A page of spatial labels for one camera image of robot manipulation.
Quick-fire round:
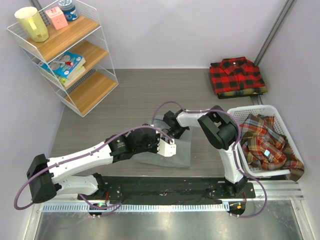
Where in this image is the grey long sleeve shirt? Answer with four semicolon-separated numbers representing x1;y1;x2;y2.
133;128;193;168

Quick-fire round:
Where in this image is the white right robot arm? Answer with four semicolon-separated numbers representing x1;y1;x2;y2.
163;105;248;198

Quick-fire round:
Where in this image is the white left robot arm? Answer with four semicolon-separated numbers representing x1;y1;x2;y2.
26;125;161;204

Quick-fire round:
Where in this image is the white plastic laundry basket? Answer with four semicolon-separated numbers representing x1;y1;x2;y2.
228;105;303;180

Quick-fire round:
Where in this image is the red black plaid shirt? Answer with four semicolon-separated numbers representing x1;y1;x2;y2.
209;56;265;94

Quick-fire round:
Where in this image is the orange plaid shirt in basket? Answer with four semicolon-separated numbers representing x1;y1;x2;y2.
240;114;305;182

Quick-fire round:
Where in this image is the yellow green plaid shirt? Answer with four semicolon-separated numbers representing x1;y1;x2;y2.
217;86;268;99

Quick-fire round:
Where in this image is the green book under blue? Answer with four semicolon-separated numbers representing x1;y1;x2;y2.
58;66;86;88

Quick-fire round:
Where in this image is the red white marker pen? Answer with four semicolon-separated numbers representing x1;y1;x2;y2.
53;59;75;67

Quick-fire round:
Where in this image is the blue lidded jar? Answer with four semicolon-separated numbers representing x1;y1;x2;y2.
58;0;79;22

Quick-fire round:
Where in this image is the pink cube box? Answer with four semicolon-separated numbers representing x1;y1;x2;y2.
45;6;68;30

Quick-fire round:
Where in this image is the yellow plastic pitcher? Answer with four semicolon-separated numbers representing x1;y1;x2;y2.
14;6;49;43

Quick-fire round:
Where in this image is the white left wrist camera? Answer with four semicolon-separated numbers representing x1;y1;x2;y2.
156;138;177;157

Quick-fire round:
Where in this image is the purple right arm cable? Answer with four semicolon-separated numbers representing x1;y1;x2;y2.
152;100;268;220

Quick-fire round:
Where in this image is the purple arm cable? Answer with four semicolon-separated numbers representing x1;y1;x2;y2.
13;124;176;217
152;100;268;220

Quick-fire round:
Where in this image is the white slotted cable duct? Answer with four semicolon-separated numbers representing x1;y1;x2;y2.
42;202;230;213

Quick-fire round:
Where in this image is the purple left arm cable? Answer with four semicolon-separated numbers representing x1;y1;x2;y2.
13;124;176;217

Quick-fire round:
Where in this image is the white wire wooden shelf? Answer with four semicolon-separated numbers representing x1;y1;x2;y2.
7;0;118;117

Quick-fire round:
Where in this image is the aluminium frame post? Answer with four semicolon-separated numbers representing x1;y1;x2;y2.
254;0;297;66

